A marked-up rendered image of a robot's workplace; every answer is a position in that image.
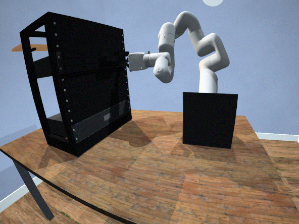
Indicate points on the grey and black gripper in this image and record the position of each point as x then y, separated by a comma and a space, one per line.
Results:
136, 61

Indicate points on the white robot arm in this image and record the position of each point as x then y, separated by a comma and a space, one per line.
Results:
202, 45

